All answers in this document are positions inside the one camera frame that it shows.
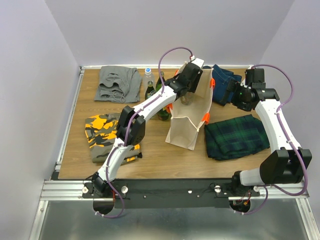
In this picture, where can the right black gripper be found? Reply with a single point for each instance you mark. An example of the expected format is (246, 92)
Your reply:
(232, 85)

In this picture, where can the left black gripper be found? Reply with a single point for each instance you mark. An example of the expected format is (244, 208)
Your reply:
(192, 88)

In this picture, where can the green glass bottle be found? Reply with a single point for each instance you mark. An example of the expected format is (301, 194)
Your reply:
(159, 81)
(150, 90)
(163, 115)
(187, 99)

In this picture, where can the beige canvas tote bag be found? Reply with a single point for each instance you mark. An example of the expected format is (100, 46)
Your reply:
(187, 120)

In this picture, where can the clear plastic water bottle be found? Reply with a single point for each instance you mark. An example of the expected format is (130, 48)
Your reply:
(148, 78)

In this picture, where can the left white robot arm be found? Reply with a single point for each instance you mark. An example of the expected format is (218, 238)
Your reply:
(131, 127)

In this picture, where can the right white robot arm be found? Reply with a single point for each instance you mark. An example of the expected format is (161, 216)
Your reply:
(288, 161)

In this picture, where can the dark blue folded jeans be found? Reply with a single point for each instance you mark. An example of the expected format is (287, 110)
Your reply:
(222, 78)

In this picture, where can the green plaid folded cloth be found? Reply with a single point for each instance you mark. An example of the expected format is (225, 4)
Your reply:
(235, 138)

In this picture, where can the grey folded shorts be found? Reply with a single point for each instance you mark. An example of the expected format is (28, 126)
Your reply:
(118, 84)

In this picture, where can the orange camouflage folded pants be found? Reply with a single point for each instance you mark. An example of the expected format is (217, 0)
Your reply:
(100, 132)

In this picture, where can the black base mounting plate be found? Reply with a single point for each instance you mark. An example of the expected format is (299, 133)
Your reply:
(168, 193)

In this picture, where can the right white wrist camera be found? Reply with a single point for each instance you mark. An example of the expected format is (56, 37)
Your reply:
(243, 82)

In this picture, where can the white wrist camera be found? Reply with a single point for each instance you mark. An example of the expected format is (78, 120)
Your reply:
(197, 61)
(243, 82)

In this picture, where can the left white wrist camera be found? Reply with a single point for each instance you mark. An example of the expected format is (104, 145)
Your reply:
(197, 61)

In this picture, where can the aluminium rail frame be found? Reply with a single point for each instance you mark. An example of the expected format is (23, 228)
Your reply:
(70, 189)

